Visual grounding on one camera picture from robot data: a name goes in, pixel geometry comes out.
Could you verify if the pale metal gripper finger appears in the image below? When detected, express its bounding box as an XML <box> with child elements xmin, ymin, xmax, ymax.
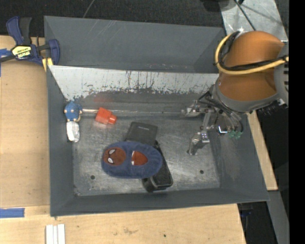
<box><xmin>187</xmin><ymin>132</ymin><xmax>210</xmax><ymax>156</ymax></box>
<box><xmin>180</xmin><ymin>100</ymin><xmax>203</xmax><ymax>118</ymax></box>

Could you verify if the black flat case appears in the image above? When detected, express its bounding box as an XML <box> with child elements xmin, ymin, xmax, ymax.
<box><xmin>124</xmin><ymin>121</ymin><xmax>159</xmax><ymax>146</ymax></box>

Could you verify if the blue slipper with red masks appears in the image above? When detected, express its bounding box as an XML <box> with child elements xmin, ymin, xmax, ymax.
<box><xmin>100</xmin><ymin>141</ymin><xmax>164</xmax><ymax>179</ymax></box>

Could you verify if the grey metal bin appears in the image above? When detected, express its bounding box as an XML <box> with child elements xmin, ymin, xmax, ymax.
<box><xmin>43</xmin><ymin>15</ymin><xmax>270</xmax><ymax>217</ymax></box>

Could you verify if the red plastic block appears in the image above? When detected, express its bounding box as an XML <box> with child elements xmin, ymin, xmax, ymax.
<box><xmin>95</xmin><ymin>107</ymin><xmax>118</xmax><ymax>125</ymax></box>

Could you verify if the blue round toy figure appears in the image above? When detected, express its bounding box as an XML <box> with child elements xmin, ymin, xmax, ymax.
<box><xmin>64</xmin><ymin>101</ymin><xmax>83</xmax><ymax>123</ymax></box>

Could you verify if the white crumpled lump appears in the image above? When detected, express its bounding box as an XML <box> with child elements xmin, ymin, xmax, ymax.
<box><xmin>66</xmin><ymin>121</ymin><xmax>80</xmax><ymax>143</ymax></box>

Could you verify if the black strapped pouch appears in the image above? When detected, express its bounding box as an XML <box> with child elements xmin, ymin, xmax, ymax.
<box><xmin>141</xmin><ymin>140</ymin><xmax>174</xmax><ymax>193</ymax></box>

